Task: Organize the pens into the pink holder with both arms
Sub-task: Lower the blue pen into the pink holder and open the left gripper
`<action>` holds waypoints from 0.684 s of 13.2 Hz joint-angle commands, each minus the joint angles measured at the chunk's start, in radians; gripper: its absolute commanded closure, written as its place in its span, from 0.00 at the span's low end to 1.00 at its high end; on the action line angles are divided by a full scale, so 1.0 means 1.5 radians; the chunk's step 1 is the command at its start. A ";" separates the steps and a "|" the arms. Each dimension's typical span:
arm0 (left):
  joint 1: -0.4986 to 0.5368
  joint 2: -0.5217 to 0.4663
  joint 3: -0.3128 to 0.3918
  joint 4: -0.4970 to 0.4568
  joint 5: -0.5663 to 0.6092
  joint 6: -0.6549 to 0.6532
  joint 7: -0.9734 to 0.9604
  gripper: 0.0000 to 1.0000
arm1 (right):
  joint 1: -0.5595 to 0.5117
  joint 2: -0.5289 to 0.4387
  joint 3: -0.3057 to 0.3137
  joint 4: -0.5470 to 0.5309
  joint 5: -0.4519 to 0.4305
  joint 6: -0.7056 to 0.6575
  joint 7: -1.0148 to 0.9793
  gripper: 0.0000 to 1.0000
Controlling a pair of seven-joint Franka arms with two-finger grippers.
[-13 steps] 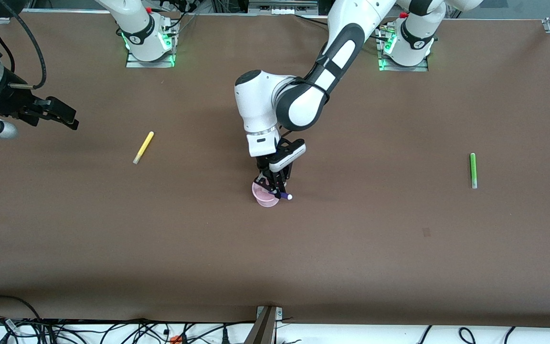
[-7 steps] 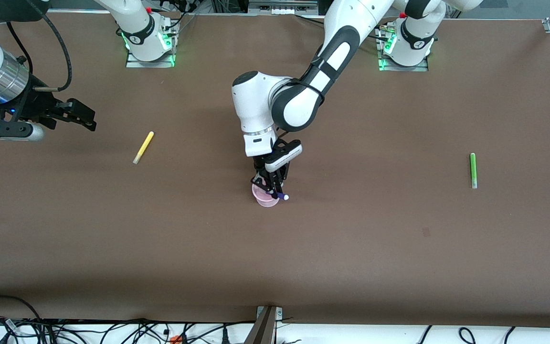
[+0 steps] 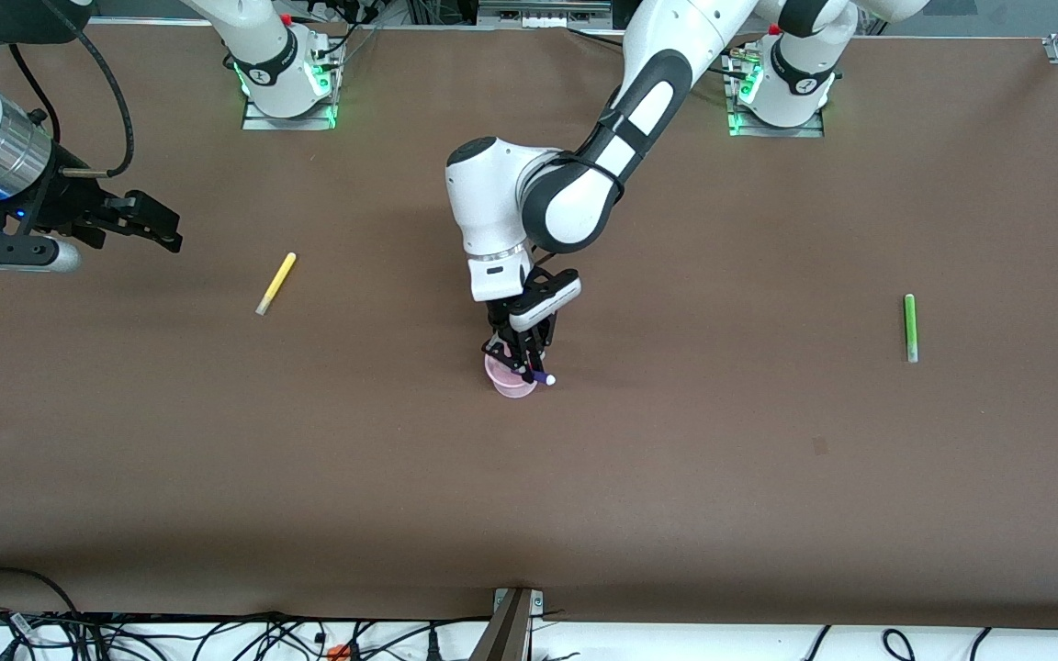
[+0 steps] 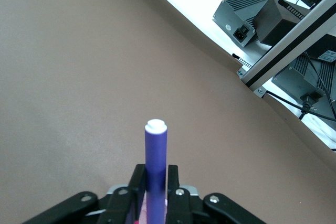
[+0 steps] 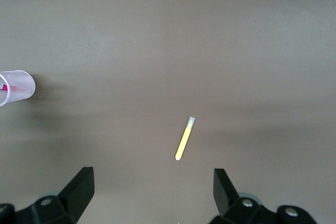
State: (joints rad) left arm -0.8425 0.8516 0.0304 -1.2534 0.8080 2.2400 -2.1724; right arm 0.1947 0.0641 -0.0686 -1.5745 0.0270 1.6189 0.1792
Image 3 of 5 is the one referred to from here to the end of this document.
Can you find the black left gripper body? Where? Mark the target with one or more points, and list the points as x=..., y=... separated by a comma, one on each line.
x=500, y=323

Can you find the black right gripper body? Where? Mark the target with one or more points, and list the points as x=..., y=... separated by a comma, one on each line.
x=67, y=199

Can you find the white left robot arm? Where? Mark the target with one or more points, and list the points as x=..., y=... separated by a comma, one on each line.
x=501, y=197

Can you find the pink cup holder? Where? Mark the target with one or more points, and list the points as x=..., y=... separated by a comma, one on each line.
x=511, y=387

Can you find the yellow marker pen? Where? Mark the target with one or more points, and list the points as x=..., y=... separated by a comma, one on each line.
x=276, y=283

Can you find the grey electronics box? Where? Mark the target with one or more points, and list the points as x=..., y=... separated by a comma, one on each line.
x=543, y=11

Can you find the green marker pen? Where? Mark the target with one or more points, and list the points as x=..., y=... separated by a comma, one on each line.
x=909, y=326

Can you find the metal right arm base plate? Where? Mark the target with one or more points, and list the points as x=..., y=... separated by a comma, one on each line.
x=288, y=121

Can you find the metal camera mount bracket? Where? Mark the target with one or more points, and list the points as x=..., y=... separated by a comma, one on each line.
x=509, y=624

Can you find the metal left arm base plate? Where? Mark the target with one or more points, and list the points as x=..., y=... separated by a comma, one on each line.
x=772, y=130

